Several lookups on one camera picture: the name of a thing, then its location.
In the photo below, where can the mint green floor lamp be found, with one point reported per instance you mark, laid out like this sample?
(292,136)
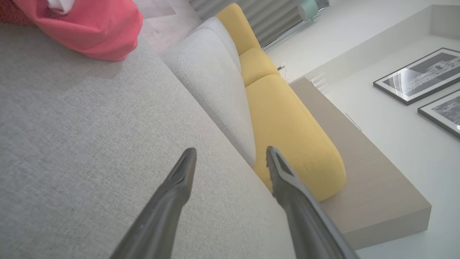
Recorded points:
(308,9)

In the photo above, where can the large grey sofa seat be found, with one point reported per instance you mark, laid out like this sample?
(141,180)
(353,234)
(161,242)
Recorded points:
(90,144)

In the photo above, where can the grey pleated curtain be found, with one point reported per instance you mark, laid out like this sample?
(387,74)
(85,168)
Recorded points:
(266,18)

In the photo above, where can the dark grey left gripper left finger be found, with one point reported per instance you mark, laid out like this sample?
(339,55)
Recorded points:
(161,216)

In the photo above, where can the white ribbed object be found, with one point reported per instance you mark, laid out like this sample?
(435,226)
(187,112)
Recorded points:
(320,82)

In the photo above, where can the red shorts white stripes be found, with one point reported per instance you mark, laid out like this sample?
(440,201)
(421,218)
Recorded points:
(90,32)

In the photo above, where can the long yellow sofa back cushion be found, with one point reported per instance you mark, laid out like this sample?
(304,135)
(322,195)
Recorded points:
(287,136)

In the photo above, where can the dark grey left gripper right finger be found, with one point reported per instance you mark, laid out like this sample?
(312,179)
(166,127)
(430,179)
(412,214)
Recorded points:
(305,223)

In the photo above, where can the wall socket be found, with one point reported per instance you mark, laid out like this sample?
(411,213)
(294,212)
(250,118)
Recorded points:
(281,67)

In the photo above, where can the short yellow sofa back cushion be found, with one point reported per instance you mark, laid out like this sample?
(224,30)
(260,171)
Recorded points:
(257,66)

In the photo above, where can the grey sofa seat cushion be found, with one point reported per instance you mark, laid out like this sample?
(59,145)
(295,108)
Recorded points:
(215,100)
(224,39)

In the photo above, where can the black framed picture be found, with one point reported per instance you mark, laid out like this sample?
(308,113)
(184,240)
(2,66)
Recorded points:
(444,111)
(420,75)

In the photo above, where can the light wood ledge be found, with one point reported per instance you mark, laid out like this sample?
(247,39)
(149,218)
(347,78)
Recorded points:
(377,201)

